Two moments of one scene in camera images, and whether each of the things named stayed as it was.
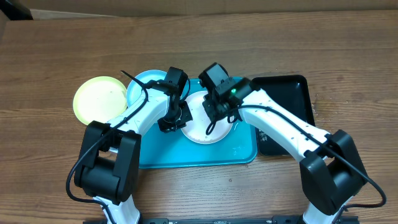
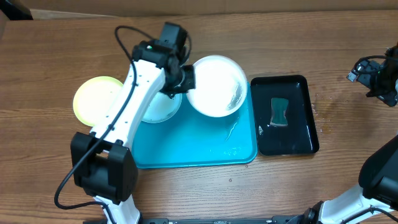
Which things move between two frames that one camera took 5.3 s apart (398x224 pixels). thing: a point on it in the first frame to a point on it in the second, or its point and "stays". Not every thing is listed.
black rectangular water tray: x=291 y=92 stays
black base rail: x=224 y=220 stays
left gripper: x=165 y=127 to x=189 y=84
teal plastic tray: x=237 y=149 stays
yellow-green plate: x=99 y=98 stays
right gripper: x=214 y=109 to x=384 y=92
